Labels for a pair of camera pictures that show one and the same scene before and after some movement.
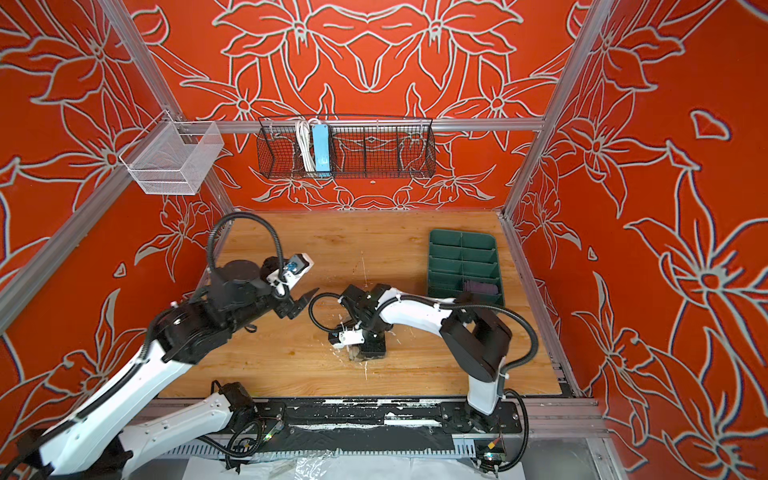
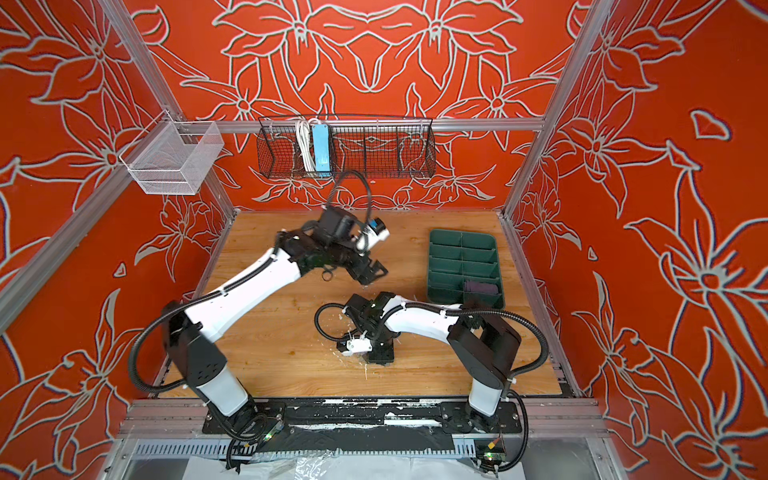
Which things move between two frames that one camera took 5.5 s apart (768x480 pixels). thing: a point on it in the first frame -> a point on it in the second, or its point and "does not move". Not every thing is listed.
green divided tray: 455,257 does not move
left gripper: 297,305 -> 372,271
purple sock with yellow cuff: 480,288 does not move
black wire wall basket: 362,147 does not move
